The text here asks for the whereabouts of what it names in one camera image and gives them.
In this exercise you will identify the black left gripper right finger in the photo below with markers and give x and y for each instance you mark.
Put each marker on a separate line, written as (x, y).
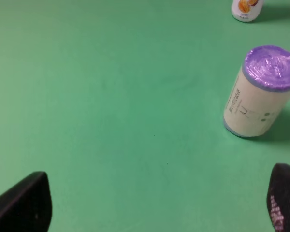
(278, 197)

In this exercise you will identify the blue cap yogurt bottle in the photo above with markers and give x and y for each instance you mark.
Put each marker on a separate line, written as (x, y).
(246, 10)

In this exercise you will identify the purple garbage bag roll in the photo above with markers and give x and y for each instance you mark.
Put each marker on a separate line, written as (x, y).
(260, 92)

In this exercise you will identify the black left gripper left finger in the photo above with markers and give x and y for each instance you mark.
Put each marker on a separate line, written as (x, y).
(27, 206)

